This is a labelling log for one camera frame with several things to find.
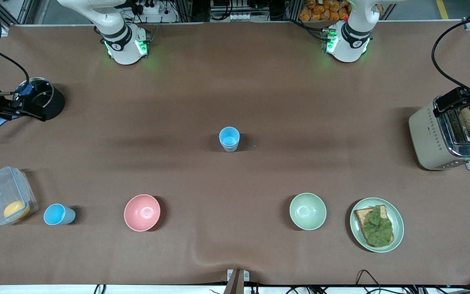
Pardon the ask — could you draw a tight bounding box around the black looped floor cable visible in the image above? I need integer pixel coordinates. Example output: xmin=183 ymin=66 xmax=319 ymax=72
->
xmin=355 ymin=269 xmax=386 ymax=294

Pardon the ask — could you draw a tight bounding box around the glass lid with blue knob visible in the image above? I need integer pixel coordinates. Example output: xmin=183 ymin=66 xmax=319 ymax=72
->
xmin=14 ymin=78 xmax=55 ymax=109

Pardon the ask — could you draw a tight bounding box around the brown table cloth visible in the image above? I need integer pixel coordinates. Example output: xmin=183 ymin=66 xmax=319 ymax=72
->
xmin=0 ymin=20 xmax=470 ymax=286

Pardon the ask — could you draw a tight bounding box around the pale green bowl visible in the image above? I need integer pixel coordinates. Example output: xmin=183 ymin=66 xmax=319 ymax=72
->
xmin=289 ymin=193 xmax=327 ymax=231

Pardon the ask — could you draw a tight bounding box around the toast slice with crust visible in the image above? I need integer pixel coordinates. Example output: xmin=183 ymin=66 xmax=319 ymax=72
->
xmin=354 ymin=205 xmax=395 ymax=248

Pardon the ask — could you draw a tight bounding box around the dark saucepan with blue handle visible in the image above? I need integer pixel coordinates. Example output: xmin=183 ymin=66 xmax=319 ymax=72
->
xmin=0 ymin=77 xmax=66 ymax=128

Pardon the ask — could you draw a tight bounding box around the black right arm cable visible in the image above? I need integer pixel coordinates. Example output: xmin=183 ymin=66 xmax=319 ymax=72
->
xmin=0 ymin=49 xmax=31 ymax=95

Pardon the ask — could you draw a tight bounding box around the white power strip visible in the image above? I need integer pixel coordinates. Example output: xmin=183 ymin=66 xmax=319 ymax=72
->
xmin=131 ymin=0 xmax=162 ymax=15

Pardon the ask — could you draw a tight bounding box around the yellow lemon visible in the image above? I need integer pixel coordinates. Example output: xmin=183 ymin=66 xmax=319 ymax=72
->
xmin=3 ymin=200 xmax=31 ymax=220

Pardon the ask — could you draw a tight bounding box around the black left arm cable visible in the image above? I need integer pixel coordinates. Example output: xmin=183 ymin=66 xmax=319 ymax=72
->
xmin=431 ymin=14 xmax=470 ymax=100

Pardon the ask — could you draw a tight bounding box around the pink bowl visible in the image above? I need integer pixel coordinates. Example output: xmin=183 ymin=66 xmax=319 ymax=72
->
xmin=124 ymin=194 xmax=161 ymax=232

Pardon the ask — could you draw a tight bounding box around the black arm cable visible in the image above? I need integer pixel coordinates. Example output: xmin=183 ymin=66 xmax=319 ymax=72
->
xmin=0 ymin=49 xmax=31 ymax=95
xmin=431 ymin=14 xmax=470 ymax=100

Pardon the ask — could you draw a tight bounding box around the beige and chrome toaster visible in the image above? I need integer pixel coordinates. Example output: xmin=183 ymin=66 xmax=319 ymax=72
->
xmin=408 ymin=96 xmax=470 ymax=171

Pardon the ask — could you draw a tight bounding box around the pale green plate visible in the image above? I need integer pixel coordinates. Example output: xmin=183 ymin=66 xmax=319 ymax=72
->
xmin=350 ymin=198 xmax=405 ymax=253

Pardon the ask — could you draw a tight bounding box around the metal mount bracket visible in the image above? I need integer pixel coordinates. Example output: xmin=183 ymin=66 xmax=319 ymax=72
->
xmin=227 ymin=269 xmax=250 ymax=294

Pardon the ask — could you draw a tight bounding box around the green lettuce leaf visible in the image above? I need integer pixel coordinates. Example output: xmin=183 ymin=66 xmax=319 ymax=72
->
xmin=361 ymin=205 xmax=394 ymax=247

